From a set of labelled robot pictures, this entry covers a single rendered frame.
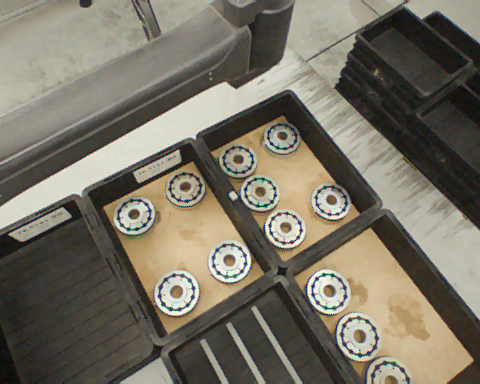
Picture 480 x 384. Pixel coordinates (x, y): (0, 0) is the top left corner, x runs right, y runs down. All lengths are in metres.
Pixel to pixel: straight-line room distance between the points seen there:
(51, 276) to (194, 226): 0.35
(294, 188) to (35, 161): 0.76
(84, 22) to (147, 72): 2.36
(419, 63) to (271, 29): 1.54
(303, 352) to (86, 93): 0.74
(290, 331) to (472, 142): 1.29
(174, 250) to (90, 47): 1.81
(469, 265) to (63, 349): 1.08
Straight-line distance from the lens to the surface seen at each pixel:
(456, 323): 1.01
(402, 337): 0.99
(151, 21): 1.59
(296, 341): 0.92
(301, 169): 1.04
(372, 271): 0.99
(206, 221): 0.96
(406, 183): 1.27
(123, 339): 0.93
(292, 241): 0.93
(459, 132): 1.92
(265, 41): 0.40
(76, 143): 0.34
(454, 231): 1.28
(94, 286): 0.96
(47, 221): 0.98
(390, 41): 1.94
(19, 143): 0.34
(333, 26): 2.67
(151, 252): 0.95
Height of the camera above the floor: 1.73
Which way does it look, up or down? 66 degrees down
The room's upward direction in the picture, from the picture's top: 6 degrees clockwise
